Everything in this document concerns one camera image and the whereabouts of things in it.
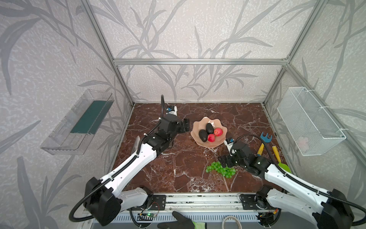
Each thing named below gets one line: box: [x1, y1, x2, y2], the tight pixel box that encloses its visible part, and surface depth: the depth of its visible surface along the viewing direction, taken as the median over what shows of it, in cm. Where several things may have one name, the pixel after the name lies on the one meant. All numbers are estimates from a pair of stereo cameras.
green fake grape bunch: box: [205, 161, 236, 179], surface depth 84 cm
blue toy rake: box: [256, 131, 273, 157], surface depth 99 cm
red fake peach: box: [213, 127, 224, 137], surface depth 98 cm
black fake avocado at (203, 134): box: [198, 129, 208, 143], surface depth 98 cm
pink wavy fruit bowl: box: [190, 116, 228, 148], surface depth 101 cm
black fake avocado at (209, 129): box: [205, 122, 215, 135], surface depth 101 cm
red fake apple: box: [207, 133, 215, 143], surface depth 96 cm
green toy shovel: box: [272, 145, 293, 174], surface depth 89 cm
